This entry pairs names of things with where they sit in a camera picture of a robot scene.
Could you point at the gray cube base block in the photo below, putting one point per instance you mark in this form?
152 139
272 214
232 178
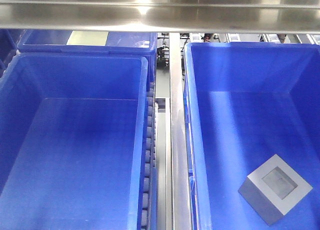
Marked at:
273 189

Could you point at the blue bin rear left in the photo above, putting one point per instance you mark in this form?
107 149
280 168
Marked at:
120 43

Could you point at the large blue bin right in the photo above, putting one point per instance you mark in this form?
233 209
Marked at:
247 102

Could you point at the large blue bin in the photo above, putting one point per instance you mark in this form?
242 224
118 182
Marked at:
72 141
247 102

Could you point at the large blue bin left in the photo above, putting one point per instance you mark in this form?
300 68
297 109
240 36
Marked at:
72 141

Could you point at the steel shelf beam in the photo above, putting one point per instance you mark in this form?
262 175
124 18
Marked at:
181 16

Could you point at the steel vertical divider post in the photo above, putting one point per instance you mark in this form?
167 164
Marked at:
181 203

